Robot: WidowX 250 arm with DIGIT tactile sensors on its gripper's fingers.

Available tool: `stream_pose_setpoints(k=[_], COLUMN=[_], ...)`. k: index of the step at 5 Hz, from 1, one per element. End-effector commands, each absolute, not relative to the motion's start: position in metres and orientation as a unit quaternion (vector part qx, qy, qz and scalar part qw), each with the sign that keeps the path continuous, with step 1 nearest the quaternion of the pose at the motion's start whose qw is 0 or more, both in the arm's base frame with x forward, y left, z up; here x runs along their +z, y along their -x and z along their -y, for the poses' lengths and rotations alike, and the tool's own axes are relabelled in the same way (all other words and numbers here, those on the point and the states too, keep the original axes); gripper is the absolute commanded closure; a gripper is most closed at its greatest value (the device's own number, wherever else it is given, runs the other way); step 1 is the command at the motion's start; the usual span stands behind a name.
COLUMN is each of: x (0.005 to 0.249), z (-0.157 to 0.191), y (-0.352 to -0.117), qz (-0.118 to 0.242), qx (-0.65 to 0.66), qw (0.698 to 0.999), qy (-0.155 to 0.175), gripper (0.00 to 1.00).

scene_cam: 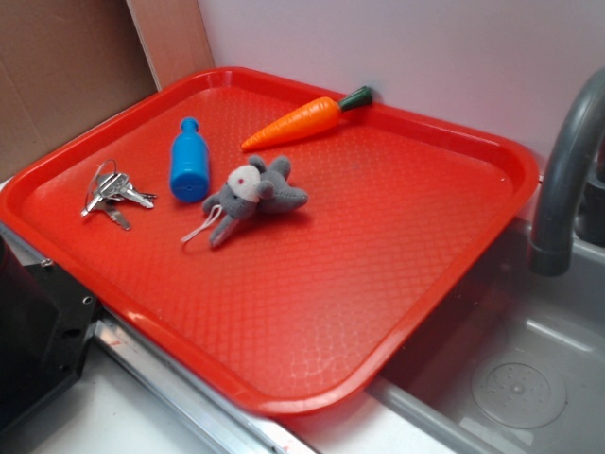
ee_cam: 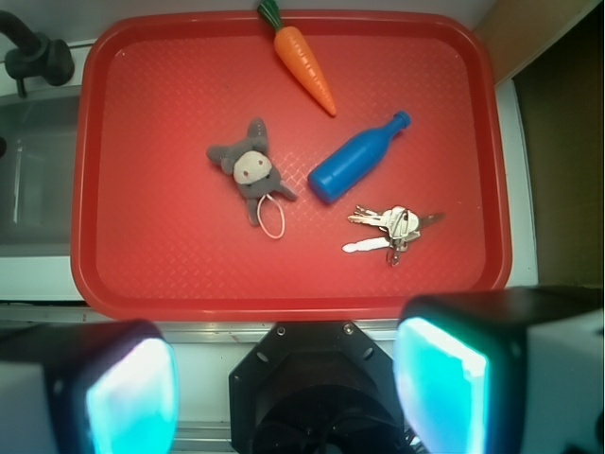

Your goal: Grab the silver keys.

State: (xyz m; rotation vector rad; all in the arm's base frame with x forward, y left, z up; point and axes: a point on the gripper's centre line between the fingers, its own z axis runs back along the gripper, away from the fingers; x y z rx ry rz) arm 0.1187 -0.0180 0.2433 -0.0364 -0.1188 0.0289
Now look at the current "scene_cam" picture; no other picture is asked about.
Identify silver keys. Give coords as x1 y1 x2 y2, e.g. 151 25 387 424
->
80 159 157 231

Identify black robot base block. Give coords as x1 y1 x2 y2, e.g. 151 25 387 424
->
1 241 100 433

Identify red plastic tray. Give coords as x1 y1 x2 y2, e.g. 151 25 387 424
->
1 68 539 416

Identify grey plush mouse toy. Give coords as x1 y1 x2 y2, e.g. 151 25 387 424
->
181 155 309 248

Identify orange toy carrot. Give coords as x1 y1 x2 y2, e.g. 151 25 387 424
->
241 86 373 151

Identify blue toy bottle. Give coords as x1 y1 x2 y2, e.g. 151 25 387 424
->
169 117 210 203

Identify grey toy sink basin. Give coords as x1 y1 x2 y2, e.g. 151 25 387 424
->
369 220 604 453

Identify grey toy faucet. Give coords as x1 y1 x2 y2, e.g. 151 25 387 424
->
527 69 604 276

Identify brown cardboard panel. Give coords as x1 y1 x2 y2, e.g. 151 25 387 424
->
1 1 214 180

